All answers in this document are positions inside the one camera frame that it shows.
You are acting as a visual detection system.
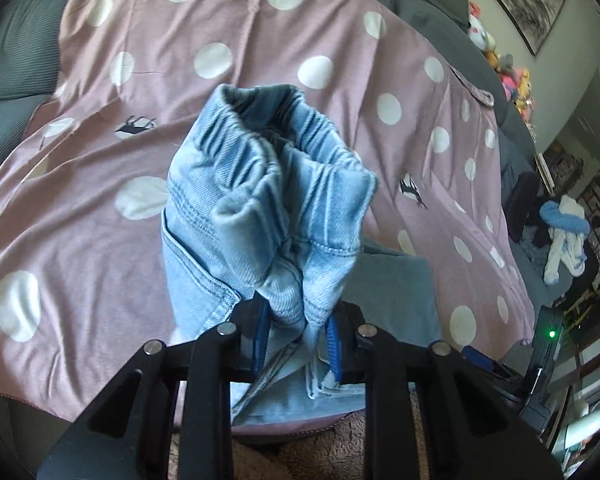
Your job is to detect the light blue denim pants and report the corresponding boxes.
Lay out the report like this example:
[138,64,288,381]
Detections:
[161,84,442,426]

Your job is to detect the brown fluffy rug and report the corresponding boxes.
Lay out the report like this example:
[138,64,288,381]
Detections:
[168,398,432,480]

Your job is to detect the blue white clothes pile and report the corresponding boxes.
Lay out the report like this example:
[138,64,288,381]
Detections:
[540,195,591,285]

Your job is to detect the pink polka dot bedsheet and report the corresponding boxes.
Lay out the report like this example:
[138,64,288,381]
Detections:
[0,0,535,428]

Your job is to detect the pile of plush toys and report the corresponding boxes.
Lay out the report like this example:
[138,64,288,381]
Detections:
[467,2,535,126]

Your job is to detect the grey pillow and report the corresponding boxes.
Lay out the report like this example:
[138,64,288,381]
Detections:
[0,0,68,100]

